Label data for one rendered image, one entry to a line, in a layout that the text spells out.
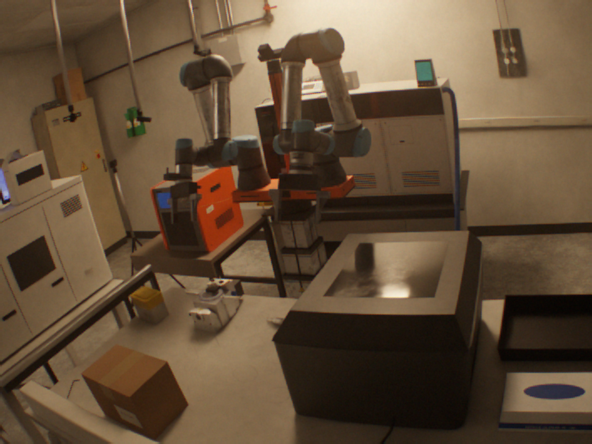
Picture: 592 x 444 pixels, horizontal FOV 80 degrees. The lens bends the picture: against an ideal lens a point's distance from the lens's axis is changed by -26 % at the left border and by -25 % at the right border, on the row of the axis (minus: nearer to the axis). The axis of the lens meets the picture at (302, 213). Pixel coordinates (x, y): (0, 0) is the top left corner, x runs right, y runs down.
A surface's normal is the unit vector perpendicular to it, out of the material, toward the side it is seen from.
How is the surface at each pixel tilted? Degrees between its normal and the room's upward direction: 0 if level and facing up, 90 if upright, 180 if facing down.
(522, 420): 90
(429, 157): 90
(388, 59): 90
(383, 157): 90
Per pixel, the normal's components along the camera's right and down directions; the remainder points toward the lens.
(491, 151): -0.39, 0.37
